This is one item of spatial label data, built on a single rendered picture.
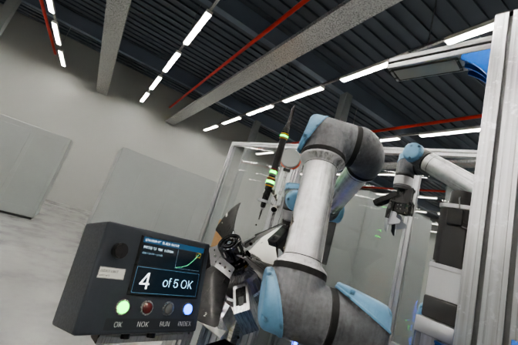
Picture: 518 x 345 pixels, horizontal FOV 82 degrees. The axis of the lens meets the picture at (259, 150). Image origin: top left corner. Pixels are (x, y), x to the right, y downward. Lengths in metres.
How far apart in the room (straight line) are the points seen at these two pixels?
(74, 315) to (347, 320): 0.48
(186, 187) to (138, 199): 1.04
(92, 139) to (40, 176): 5.39
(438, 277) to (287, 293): 0.41
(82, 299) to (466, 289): 0.73
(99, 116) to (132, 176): 7.06
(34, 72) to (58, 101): 1.26
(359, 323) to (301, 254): 0.16
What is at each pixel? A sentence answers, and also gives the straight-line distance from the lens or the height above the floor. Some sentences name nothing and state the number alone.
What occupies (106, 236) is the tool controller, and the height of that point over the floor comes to 1.23.
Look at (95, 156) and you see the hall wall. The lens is 13.36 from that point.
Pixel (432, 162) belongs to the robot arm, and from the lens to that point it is 1.25.
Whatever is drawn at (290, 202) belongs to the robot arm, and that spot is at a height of 1.45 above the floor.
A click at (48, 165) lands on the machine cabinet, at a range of 8.28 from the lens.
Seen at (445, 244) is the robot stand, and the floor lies 1.43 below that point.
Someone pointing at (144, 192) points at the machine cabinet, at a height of 1.31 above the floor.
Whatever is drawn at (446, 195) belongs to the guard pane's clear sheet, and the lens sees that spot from 1.89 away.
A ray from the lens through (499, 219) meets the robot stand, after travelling 0.79.
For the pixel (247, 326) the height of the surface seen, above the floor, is 0.93.
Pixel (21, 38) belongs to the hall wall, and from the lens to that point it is 14.37.
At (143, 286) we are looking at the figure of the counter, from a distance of 0.68.
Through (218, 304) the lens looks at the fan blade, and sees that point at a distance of 1.39.
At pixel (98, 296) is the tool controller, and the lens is 0.65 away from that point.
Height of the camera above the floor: 1.33
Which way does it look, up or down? 14 degrees up
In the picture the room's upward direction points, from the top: 18 degrees clockwise
